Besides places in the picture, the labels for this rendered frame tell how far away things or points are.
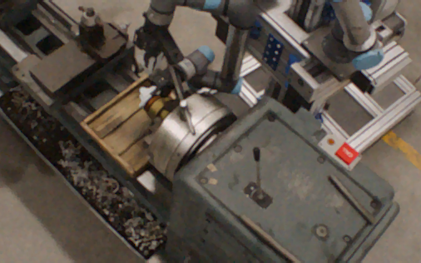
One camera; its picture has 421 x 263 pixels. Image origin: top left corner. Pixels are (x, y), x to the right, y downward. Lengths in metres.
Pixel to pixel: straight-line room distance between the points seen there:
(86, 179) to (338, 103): 1.57
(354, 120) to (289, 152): 1.53
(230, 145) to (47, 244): 1.48
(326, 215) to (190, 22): 2.32
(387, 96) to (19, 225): 2.25
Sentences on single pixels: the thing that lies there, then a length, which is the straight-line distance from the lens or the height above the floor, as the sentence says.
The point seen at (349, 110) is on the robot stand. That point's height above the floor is 0.21.
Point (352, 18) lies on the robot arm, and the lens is 1.74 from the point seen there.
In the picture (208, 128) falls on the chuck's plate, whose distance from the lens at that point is 1.72.
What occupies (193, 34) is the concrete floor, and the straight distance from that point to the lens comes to 3.63.
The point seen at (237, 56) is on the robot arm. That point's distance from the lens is 2.00.
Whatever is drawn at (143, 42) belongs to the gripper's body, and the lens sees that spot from 1.65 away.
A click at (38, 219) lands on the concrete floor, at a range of 2.95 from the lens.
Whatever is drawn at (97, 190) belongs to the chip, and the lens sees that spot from 2.29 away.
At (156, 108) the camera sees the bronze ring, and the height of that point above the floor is 1.11.
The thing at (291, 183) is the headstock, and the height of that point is 1.25.
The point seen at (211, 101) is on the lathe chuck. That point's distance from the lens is 1.80.
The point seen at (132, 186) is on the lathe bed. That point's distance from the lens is 2.18.
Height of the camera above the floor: 2.67
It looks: 58 degrees down
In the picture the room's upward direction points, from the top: 10 degrees clockwise
